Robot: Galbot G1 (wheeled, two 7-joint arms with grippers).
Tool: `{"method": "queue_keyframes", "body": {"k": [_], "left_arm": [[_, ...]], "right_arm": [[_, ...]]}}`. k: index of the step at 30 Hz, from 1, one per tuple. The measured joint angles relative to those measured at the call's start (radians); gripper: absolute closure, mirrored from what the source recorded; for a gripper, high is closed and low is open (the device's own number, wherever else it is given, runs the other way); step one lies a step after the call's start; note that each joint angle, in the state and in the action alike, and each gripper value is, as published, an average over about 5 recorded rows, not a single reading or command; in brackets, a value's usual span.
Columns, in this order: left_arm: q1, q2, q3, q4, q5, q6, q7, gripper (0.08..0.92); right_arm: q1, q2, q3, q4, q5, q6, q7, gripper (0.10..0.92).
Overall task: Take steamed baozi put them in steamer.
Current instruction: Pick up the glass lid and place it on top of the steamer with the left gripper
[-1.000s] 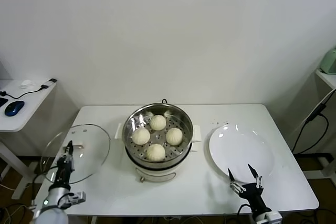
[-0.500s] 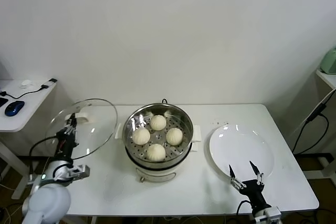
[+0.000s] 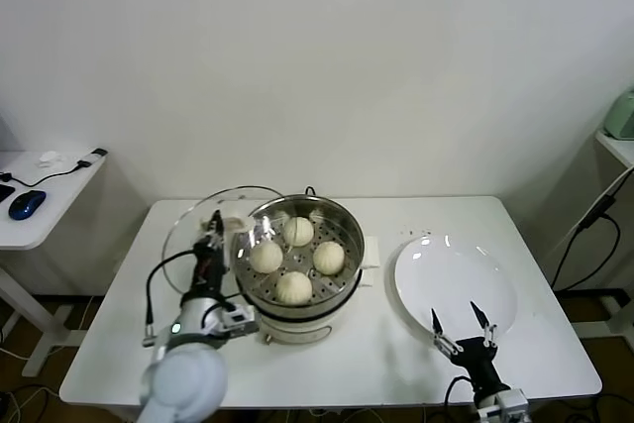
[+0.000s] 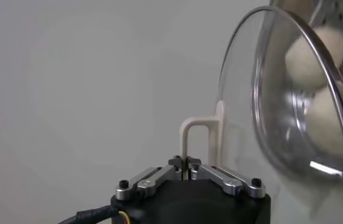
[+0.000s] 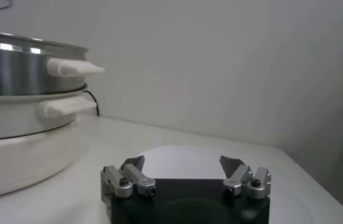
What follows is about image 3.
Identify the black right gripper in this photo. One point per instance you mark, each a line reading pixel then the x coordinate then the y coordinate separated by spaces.
pixel 478 358

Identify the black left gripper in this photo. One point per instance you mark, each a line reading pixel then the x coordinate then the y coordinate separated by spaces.
pixel 209 269

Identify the glass pot lid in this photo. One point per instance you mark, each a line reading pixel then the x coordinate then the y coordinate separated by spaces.
pixel 233 217

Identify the white steamed baozi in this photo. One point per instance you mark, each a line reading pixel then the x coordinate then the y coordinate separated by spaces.
pixel 293 287
pixel 266 258
pixel 298 231
pixel 328 257

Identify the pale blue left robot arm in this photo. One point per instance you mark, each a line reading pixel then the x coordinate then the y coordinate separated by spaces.
pixel 188 378

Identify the stainless steel steamer basket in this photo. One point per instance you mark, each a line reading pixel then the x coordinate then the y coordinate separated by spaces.
pixel 347 235

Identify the white round plate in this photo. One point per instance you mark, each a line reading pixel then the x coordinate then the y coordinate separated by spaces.
pixel 446 284

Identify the white side desk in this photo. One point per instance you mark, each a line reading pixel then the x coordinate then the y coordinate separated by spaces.
pixel 54 205

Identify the small white crumpled object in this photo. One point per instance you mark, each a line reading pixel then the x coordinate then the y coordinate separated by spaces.
pixel 49 159

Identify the black power adapter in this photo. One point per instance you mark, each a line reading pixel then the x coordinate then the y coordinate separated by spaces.
pixel 597 215

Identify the blue computer mouse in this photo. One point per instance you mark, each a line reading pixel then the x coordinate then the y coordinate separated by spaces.
pixel 27 204

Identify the black keyboard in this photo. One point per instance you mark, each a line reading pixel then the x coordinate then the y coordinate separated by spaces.
pixel 6 192

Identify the white side shelf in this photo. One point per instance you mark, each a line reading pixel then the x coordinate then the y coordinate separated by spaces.
pixel 619 148

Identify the pale green appliance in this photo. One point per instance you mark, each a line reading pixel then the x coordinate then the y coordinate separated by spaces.
pixel 621 118

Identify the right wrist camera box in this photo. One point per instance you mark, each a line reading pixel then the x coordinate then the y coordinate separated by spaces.
pixel 510 402

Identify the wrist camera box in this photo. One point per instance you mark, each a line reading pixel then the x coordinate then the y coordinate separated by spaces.
pixel 510 402
pixel 240 320

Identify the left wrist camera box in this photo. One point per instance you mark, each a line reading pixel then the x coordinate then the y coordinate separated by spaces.
pixel 240 320

